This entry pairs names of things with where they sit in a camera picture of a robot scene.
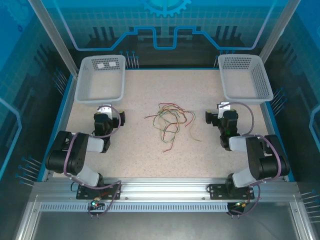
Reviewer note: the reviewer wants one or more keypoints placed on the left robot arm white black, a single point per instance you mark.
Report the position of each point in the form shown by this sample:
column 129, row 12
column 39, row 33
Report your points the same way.
column 80, row 160

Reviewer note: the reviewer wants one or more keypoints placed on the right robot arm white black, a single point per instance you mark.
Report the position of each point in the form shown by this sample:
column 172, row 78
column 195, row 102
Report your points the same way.
column 255, row 160

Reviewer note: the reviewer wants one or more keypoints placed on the grey plastic basket with stickers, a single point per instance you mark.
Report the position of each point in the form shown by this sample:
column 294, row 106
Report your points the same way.
column 105, row 85

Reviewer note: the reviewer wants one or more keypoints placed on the grey plastic basket plain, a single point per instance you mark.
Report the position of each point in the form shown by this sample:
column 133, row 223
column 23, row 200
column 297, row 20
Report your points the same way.
column 240, row 80

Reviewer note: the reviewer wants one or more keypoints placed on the white label sticker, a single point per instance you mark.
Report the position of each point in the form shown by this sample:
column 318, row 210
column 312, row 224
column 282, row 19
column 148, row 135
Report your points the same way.
column 100, row 66
column 111, row 64

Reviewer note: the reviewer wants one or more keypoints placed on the small led connector board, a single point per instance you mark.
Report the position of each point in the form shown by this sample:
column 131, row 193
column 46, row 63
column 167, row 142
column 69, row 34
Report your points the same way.
column 241, row 205
column 95, row 203

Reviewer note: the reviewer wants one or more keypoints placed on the metal sheet front panel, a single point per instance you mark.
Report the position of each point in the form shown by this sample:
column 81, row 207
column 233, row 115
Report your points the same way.
column 162, row 227

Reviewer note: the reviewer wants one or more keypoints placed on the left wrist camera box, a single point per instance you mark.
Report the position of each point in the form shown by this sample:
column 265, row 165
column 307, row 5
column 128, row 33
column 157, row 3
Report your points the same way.
column 105, row 110

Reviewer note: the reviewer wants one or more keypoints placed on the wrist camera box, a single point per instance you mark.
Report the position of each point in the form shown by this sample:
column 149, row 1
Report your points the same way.
column 223, row 106
column 105, row 110

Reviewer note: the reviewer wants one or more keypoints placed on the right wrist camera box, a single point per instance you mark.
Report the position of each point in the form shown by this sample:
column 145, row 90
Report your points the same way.
column 223, row 106

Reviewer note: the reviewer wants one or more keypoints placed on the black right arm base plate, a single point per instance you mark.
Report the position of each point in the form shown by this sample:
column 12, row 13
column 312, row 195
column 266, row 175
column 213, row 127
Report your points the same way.
column 217, row 192

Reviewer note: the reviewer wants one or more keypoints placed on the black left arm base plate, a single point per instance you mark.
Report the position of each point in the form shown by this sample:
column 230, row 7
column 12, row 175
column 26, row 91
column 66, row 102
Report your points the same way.
column 85, row 193

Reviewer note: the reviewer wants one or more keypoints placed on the aluminium mounting rail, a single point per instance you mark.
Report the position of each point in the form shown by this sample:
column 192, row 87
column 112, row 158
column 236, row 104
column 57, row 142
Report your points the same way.
column 162, row 187

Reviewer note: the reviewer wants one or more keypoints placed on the aluminium frame post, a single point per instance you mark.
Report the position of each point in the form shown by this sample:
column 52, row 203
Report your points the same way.
column 55, row 37
column 278, row 27

